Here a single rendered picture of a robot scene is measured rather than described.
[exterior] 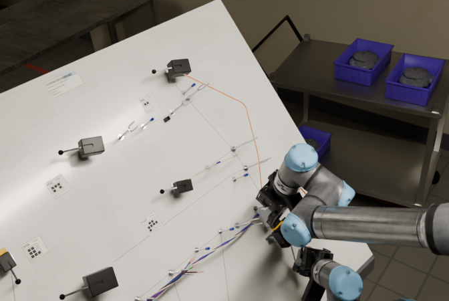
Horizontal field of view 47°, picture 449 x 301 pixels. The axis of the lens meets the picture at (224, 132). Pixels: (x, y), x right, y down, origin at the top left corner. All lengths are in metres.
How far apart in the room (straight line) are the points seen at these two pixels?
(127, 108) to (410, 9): 2.31
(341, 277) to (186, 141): 0.60
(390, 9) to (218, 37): 1.94
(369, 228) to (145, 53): 0.86
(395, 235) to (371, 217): 0.06
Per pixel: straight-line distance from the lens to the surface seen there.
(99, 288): 1.31
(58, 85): 1.49
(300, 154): 1.27
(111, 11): 4.05
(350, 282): 1.30
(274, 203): 1.43
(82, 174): 1.44
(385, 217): 1.07
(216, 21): 1.75
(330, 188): 1.26
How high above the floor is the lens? 2.28
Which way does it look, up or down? 36 degrees down
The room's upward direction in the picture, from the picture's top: 6 degrees counter-clockwise
